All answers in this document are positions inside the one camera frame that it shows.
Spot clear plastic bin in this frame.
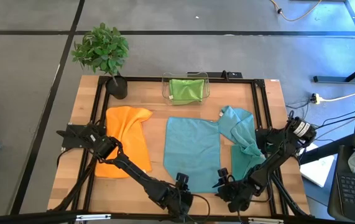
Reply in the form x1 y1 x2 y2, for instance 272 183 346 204
161 72 211 106

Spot black desk foot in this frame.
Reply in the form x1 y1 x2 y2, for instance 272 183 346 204
313 57 355 83

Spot yellow hanging cable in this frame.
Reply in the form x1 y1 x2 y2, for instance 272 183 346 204
269 0 323 22

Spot white notebook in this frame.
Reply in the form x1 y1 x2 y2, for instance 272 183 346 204
300 139 336 188

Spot green potted plant black pot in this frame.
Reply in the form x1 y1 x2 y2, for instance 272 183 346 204
70 22 130 100

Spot black floor cable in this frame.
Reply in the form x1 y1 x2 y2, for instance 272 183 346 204
285 99 355 131

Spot orange microfiber towel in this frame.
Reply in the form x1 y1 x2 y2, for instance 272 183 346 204
95 105 154 179

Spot white extension cord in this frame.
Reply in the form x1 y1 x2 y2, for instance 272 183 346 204
310 91 355 105

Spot light blue microfiber towel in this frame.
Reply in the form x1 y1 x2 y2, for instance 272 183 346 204
164 116 221 194
217 105 256 147

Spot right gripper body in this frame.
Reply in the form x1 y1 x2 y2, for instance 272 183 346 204
216 177 254 213

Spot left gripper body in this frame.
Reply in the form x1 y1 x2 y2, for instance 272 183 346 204
164 185 194 218

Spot silver metal bracket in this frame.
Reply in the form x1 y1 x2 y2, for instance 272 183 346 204
247 217 284 224
76 213 112 222

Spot green microfiber towel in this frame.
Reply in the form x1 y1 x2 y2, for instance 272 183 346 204
168 78 205 106

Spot black mounting bar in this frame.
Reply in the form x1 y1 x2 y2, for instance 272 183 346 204
187 70 243 79

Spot dark grey laptop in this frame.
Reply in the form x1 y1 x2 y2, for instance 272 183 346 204
328 73 355 224

